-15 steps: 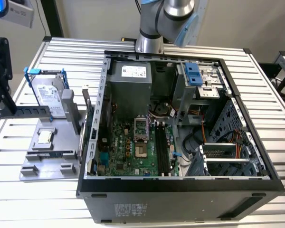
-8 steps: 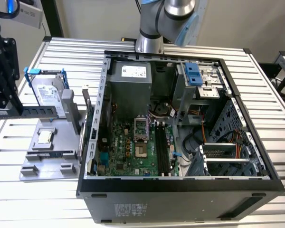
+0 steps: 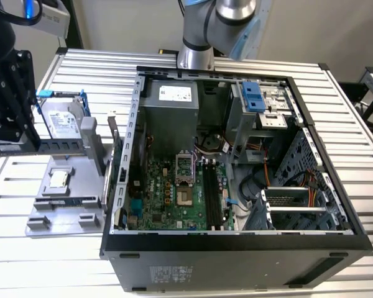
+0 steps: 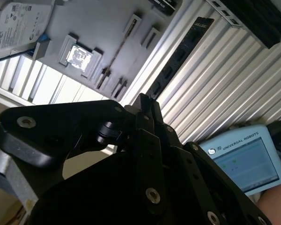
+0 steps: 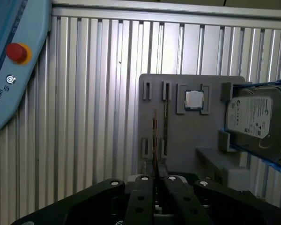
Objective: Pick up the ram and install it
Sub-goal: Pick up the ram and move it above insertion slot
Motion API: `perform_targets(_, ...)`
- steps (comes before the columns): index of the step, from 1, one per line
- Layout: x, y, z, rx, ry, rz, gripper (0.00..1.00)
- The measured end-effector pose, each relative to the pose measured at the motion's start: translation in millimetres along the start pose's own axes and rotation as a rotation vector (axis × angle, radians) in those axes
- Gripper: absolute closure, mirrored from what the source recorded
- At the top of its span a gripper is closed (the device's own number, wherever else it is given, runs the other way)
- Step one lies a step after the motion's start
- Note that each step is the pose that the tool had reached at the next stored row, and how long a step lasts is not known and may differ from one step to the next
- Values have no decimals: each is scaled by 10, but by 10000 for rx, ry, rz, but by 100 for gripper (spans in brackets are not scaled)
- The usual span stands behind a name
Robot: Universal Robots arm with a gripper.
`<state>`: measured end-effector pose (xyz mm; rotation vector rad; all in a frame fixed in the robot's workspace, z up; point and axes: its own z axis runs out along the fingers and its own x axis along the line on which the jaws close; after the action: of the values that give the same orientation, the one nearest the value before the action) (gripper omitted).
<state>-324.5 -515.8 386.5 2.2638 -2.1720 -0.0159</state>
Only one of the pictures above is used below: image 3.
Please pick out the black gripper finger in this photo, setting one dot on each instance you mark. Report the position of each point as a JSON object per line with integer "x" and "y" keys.
{"x": 3, "y": 118}
{"x": 25, "y": 93}

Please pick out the RAM stick with black chips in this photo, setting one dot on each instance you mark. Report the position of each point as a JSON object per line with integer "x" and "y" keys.
{"x": 59, "y": 146}
{"x": 68, "y": 201}

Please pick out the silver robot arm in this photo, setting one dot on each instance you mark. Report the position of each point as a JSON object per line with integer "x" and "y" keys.
{"x": 194, "y": 31}

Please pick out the hard disk in blue carrier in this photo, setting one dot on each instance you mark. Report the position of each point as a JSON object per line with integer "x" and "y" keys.
{"x": 62, "y": 121}

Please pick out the silver CPU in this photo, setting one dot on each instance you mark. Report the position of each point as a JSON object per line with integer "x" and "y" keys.
{"x": 59, "y": 179}

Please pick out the grey parts rack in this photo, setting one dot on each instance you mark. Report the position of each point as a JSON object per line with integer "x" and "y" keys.
{"x": 84, "y": 183}

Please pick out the yellow black plug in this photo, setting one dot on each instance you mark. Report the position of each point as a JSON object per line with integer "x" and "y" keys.
{"x": 161, "y": 51}

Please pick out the grey power supply unit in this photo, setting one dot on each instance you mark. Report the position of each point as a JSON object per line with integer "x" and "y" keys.
{"x": 171, "y": 124}

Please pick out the CPU socket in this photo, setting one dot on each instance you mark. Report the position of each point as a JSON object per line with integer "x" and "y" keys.
{"x": 185, "y": 197}

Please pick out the grey round plastic holder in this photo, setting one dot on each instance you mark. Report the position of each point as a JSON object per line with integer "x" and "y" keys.
{"x": 209, "y": 142}

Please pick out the green motherboard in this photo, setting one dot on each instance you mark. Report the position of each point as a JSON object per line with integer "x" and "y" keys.
{"x": 189, "y": 217}

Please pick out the grey metal drive cage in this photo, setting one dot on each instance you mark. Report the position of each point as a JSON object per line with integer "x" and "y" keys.
{"x": 239, "y": 130}

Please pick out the blue plastic drive latch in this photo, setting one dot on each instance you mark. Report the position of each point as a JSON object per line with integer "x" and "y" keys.
{"x": 253, "y": 96}

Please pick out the black PC case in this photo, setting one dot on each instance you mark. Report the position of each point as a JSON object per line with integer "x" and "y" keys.
{"x": 205, "y": 267}

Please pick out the silver disk bay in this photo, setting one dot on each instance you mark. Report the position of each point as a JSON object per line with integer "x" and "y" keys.
{"x": 293, "y": 209}

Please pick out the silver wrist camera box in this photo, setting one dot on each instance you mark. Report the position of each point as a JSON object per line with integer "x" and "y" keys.
{"x": 53, "y": 21}

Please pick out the black upright post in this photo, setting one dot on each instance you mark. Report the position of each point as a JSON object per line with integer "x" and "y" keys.
{"x": 75, "y": 37}

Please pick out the graphics card with metal bracket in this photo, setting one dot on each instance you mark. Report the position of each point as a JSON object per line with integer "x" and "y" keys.
{"x": 108, "y": 186}

